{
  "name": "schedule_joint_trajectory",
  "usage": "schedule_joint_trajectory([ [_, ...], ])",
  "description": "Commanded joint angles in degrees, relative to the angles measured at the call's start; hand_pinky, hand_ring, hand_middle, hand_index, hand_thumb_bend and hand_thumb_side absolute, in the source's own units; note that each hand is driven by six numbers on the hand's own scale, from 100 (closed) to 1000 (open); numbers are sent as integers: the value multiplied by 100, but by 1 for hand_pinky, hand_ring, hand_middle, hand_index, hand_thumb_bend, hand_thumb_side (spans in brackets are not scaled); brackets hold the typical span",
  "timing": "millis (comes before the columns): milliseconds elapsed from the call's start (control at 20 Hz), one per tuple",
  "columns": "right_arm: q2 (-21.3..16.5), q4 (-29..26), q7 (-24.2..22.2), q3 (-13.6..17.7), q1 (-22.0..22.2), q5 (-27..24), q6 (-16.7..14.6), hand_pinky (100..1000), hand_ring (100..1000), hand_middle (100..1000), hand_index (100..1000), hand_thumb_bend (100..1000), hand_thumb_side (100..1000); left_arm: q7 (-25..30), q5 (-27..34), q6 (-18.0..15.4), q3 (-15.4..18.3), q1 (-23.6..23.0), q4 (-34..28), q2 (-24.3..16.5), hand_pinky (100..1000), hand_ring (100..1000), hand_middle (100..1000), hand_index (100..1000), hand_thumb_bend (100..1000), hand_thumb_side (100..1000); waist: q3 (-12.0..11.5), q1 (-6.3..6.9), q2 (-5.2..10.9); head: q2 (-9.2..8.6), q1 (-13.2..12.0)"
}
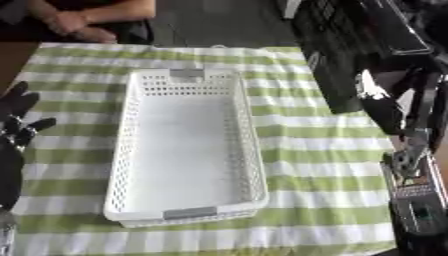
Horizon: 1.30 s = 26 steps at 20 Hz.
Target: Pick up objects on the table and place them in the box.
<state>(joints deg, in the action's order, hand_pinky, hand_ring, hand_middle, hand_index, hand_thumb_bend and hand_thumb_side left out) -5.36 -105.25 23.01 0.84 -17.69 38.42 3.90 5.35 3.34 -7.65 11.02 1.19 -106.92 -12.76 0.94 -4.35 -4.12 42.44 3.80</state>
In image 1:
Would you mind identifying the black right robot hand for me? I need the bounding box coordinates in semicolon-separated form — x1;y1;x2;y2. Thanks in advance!
353;62;448;155

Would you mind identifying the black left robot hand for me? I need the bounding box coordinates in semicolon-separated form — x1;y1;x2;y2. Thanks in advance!
0;81;60;212

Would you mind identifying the white panel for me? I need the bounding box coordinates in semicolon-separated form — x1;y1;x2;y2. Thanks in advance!
281;0;305;20

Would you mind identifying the person's hand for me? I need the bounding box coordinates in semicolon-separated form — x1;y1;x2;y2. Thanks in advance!
42;10;97;36
68;26;119;45

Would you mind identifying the person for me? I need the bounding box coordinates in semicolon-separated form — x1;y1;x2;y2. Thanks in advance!
0;0;158;45

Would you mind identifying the white perforated plastic basket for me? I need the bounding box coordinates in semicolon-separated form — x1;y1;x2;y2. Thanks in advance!
101;67;272;229

